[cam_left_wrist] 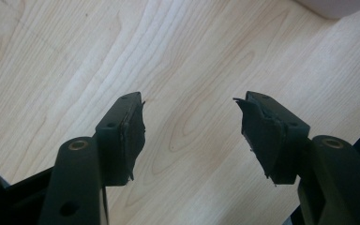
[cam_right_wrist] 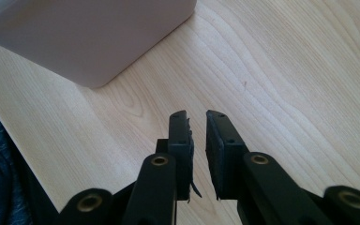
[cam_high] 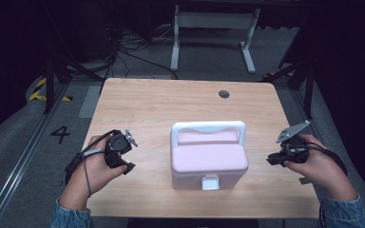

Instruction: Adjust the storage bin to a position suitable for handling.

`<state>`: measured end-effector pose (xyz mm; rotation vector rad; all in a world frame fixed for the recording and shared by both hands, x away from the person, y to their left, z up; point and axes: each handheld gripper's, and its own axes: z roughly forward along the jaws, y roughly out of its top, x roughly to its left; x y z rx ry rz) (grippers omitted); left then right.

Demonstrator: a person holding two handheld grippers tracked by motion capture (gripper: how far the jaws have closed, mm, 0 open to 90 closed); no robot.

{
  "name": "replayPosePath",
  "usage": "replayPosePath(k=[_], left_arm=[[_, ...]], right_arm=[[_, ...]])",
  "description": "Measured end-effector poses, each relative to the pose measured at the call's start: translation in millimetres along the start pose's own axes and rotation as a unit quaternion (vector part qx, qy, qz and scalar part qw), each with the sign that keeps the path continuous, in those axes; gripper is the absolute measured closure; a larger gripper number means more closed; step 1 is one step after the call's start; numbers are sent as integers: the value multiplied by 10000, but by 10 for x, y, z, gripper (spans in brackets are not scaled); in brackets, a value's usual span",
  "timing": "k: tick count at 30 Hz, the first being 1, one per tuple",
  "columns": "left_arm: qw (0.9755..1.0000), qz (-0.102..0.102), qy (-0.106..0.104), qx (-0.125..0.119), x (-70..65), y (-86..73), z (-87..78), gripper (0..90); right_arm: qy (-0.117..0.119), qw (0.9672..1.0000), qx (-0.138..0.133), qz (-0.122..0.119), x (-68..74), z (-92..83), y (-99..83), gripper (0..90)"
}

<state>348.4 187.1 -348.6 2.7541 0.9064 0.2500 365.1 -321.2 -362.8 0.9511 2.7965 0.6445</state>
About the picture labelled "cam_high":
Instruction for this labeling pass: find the pink storage box white handle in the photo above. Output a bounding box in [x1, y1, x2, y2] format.
[169, 120, 250, 192]

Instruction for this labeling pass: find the thin grey cable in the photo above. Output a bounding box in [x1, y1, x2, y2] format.
[82, 148, 105, 198]

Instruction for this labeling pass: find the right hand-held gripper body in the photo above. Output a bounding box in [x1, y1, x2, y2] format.
[275, 120, 312, 163]

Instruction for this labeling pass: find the white metal desk frame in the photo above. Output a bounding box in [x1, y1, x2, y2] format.
[169, 4, 261, 75]

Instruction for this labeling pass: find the yellow black hazard tape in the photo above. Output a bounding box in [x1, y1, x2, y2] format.
[28, 77, 74, 103]

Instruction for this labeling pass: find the person's right hand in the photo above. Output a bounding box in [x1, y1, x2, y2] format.
[283, 134, 358, 201]

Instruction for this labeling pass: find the bundle of black floor cables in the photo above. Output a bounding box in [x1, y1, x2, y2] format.
[106, 27, 179, 81]

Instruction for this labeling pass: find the metal floor rail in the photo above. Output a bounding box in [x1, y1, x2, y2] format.
[0, 83, 71, 228]

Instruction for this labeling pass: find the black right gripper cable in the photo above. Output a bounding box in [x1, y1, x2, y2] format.
[303, 142, 349, 177]

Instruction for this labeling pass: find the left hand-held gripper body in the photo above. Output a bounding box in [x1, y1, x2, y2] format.
[104, 128, 139, 169]

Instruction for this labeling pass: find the person's left hand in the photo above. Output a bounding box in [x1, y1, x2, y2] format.
[59, 135, 131, 211]

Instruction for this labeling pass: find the black metal stand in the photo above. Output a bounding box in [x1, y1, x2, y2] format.
[259, 58, 316, 121]
[42, 55, 106, 116]

